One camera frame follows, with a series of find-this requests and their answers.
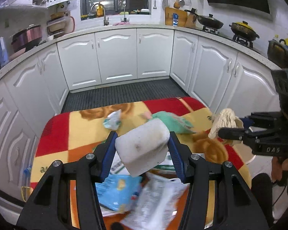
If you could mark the white blue wrapper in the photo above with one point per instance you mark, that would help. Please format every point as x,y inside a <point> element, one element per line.
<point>112,121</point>

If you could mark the red yellow printed blanket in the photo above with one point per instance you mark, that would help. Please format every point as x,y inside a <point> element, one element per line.
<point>69,129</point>

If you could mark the yellow bottle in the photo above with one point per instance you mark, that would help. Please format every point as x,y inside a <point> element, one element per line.
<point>100,10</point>

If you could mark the dish rack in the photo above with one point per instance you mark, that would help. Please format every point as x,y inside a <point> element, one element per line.
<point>58,25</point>

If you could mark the wooden knife block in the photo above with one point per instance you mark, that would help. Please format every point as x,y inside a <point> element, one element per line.
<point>190,21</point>

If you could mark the steel sink faucet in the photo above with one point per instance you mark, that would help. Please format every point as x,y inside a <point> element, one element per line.
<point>105,16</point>

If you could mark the white foam block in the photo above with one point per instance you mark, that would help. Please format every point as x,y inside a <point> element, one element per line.
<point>141,146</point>

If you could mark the white printed snack packet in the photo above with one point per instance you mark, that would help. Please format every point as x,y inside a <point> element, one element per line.
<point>156,201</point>

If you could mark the hanging peeler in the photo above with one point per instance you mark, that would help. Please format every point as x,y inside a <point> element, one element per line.
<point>155,6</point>

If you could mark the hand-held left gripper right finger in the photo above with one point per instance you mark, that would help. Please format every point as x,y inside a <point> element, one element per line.
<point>174,153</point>

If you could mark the blue white carton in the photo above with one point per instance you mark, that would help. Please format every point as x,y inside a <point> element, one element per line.
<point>175,20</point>

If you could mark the dark metal pot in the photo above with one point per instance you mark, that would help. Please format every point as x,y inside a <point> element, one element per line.
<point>278,54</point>

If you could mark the person's right hand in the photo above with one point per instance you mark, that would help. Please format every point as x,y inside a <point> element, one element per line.
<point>276,170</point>

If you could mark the pink electric cooker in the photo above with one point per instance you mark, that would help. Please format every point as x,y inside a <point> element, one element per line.
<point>26,38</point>

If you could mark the round white hanging board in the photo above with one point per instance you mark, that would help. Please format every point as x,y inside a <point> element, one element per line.
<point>165,3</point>

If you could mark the blue snack packet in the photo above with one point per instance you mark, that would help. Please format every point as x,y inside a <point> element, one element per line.
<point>117,191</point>

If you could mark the black frying pan with lid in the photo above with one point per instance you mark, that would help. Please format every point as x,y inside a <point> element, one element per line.
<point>211,22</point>

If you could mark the pink cloth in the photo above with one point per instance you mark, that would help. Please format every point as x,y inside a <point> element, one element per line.
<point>121,24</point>

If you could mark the person's dark clothing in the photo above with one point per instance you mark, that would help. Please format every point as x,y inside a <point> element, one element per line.
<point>262,196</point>

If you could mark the cream cotton glove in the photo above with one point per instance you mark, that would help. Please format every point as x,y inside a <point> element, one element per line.
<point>224,121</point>

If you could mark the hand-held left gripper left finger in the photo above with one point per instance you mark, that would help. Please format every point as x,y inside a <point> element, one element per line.
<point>109,153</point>

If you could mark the black gas stove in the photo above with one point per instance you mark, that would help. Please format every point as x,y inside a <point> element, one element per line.
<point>242,42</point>

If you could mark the yellow cooking pot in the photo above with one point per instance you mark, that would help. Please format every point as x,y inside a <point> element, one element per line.
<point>243,30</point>

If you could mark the green plastic bag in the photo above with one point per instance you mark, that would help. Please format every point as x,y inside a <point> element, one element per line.
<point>175,122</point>

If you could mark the wooden cutting board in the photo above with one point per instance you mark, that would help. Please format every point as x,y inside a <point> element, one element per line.
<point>169,16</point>

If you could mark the dark ribbed floor mat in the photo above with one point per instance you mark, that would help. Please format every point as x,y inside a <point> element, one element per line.
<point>124,93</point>

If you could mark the white kitchen base cabinets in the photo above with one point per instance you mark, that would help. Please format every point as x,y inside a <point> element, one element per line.
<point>120,57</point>

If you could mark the small steel faucet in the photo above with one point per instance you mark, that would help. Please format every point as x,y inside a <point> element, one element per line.
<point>124,14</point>

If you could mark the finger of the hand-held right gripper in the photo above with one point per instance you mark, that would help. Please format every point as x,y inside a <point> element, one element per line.
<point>264,118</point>
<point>232,134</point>

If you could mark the blue cup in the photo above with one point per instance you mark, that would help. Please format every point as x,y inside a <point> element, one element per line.
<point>2,51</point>

